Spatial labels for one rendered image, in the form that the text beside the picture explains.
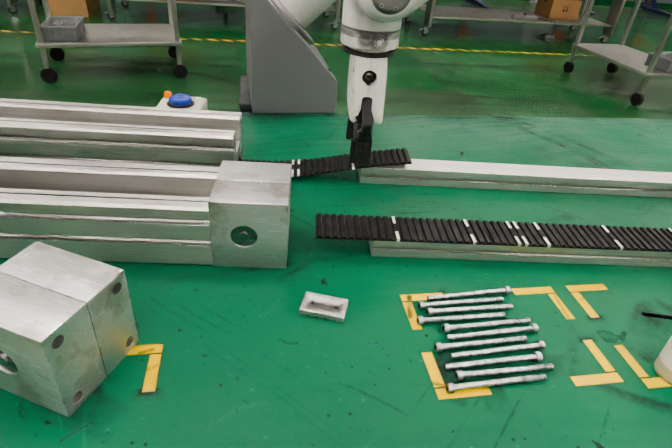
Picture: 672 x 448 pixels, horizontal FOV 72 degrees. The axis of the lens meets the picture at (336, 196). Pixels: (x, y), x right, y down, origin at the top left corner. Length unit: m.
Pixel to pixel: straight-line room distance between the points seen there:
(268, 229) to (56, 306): 0.23
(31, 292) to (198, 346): 0.16
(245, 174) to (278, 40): 0.44
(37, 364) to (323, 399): 0.24
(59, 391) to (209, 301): 0.17
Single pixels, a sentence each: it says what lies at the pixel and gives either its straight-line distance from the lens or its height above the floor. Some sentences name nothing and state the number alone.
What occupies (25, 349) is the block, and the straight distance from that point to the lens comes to 0.45.
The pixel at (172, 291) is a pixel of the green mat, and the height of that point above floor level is 0.78.
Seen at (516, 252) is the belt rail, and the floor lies 0.79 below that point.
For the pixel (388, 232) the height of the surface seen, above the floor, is 0.81.
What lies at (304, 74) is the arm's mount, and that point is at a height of 0.86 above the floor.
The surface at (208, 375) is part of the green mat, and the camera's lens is 0.49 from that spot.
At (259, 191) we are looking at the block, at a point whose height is 0.87.
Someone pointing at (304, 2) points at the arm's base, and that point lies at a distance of 1.06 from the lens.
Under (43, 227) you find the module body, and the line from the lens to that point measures 0.63.
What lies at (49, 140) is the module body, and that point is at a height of 0.84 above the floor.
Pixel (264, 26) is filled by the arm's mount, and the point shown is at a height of 0.96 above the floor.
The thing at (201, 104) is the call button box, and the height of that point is 0.84.
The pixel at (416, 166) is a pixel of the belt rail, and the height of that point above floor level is 0.81.
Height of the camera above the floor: 1.17
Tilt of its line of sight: 32 degrees down
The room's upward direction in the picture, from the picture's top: 5 degrees clockwise
